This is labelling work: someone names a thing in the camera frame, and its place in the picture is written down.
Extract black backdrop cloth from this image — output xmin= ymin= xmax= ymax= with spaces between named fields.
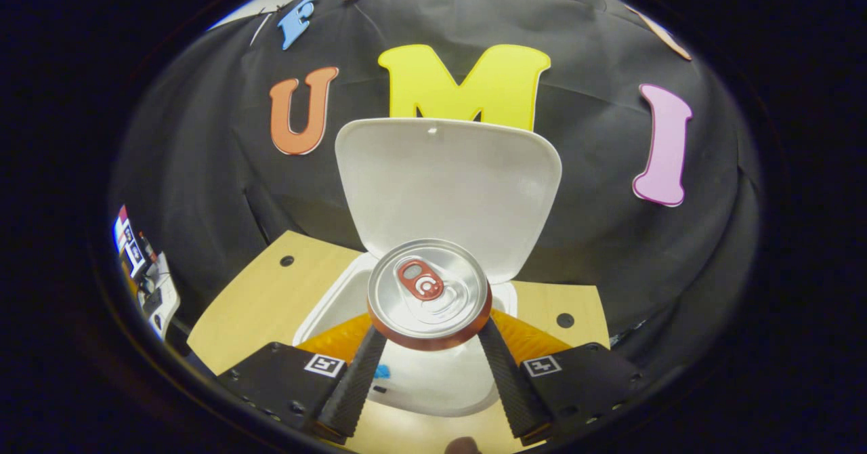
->
xmin=108 ymin=0 xmax=763 ymax=367

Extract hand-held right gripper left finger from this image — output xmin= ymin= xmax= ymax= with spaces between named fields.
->
xmin=218 ymin=313 xmax=388 ymax=445

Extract red pop can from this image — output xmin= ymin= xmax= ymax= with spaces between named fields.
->
xmin=367 ymin=239 xmax=493 ymax=352

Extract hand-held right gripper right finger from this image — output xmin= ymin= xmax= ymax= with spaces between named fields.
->
xmin=478 ymin=308 xmax=644 ymax=445

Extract wooden desktop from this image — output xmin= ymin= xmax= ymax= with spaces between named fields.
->
xmin=186 ymin=230 xmax=610 ymax=451

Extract white desktop garbage bin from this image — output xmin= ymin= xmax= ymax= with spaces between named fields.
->
xmin=293 ymin=117 xmax=563 ymax=417

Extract colourful wall poster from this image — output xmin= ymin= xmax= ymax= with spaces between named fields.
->
xmin=114 ymin=205 xmax=147 ymax=266

